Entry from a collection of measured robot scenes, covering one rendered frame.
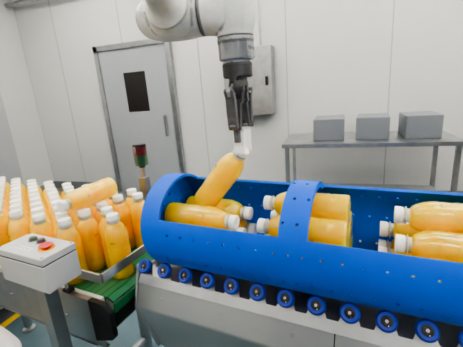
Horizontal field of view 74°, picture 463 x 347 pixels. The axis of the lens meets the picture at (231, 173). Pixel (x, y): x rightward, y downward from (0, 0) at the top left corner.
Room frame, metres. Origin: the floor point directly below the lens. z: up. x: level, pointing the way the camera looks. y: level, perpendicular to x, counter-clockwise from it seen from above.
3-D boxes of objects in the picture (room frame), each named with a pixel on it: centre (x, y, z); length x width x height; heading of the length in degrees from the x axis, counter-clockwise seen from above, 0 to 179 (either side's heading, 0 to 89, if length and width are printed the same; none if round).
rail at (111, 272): (0.98, 0.31, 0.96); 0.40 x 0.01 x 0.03; 153
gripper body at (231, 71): (0.82, -0.04, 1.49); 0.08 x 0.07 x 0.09; 153
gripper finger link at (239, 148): (0.80, -0.03, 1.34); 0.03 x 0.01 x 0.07; 63
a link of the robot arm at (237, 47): (0.82, -0.04, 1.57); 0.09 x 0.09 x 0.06
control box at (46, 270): (0.78, 0.56, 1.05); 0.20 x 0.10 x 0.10; 63
